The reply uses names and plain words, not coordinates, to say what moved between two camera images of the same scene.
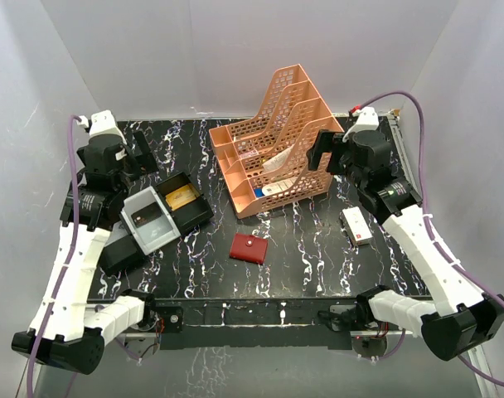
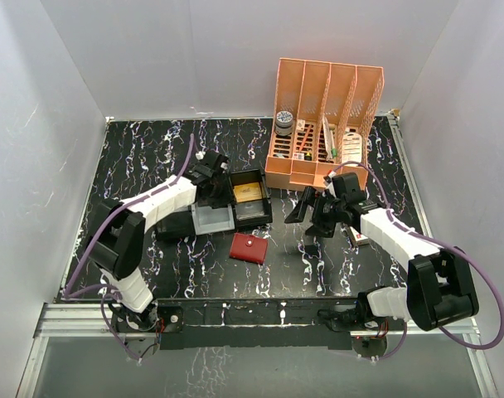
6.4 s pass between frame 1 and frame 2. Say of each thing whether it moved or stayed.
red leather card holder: stayed
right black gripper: moved
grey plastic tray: moved
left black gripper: moved
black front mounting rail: stayed
